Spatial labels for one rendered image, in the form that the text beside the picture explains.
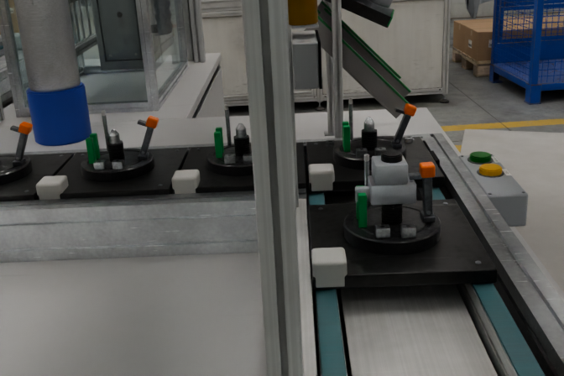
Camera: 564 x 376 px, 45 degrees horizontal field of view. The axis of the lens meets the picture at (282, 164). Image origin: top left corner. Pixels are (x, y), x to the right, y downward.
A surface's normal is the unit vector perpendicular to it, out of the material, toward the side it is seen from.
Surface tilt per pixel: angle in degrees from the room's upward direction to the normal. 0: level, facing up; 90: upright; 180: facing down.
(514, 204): 90
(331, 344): 0
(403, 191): 90
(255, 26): 90
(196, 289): 0
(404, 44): 90
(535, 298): 0
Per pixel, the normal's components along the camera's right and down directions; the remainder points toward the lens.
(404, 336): -0.05, -0.94
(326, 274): -0.01, 0.33
